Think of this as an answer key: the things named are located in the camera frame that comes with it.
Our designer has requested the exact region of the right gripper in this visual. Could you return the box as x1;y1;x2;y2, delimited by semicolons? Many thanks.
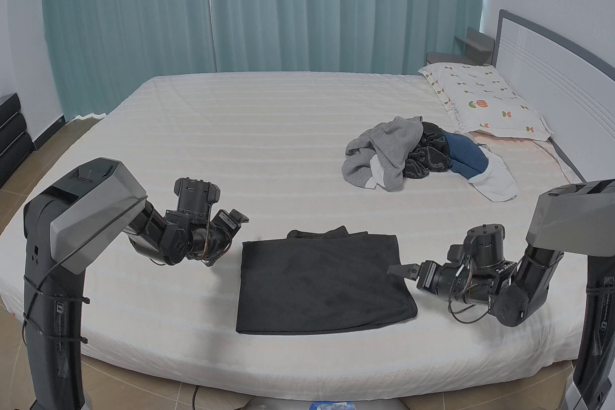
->
387;260;464;300

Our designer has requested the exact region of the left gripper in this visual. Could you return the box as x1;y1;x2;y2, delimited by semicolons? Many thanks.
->
192;209;242;262

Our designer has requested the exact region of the black T-shirt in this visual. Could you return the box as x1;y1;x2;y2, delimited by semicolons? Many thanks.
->
235;225;419;335

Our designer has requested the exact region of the bed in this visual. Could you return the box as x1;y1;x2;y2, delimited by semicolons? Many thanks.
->
0;9;615;399

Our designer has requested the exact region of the pile of clothes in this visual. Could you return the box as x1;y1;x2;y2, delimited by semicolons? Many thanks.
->
342;116;519;203

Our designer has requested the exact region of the white printed pillow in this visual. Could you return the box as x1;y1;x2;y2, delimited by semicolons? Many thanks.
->
418;63;553;142

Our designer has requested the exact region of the black chest of drawers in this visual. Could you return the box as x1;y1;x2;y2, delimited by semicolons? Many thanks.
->
0;92;33;188

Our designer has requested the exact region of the grey bedside table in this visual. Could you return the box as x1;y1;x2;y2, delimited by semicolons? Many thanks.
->
426;26;496;65

